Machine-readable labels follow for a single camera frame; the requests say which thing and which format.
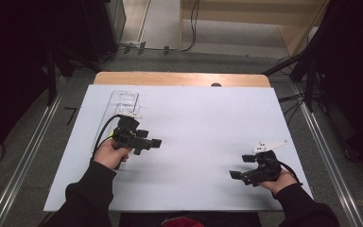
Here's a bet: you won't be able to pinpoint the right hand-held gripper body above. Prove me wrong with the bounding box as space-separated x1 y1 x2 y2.
242 139 289 187

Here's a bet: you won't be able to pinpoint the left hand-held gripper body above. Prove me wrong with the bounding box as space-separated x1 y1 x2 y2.
112 110 154 156

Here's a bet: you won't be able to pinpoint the clear plastic container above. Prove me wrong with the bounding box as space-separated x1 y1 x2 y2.
90 90 142 153

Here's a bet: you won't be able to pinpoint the person's right hand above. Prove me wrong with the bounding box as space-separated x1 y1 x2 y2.
259 168 299 195

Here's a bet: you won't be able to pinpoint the person's left hand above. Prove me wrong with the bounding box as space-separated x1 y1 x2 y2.
92 138 133 171

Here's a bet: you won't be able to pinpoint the person's red clothing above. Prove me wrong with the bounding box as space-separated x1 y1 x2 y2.
161 216 205 227

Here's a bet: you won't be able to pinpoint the black metal stand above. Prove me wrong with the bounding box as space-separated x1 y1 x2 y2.
44 46 59 107

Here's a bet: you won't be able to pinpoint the black tripod stand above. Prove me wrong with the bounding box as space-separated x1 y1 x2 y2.
262 31 327 113

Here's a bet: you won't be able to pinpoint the black cabinet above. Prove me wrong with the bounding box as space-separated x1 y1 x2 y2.
80 0 128 63

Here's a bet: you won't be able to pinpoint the light wooden shelf unit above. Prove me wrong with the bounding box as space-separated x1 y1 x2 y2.
179 0 330 59

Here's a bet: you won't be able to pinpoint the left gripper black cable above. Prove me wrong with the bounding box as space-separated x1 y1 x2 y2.
90 113 125 160

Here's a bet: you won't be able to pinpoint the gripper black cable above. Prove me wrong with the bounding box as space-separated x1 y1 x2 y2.
90 113 125 160
278 160 304 186

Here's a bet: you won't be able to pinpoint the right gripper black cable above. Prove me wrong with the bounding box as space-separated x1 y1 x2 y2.
278 160 304 186

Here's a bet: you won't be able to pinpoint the metal floor rail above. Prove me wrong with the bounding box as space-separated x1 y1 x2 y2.
295 84 363 227
0 94 64 227

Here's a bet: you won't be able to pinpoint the black floor cables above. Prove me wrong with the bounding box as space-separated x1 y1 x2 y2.
277 92 307 125

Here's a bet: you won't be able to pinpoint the black hanging cable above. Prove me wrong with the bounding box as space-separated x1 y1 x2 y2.
165 0 201 53

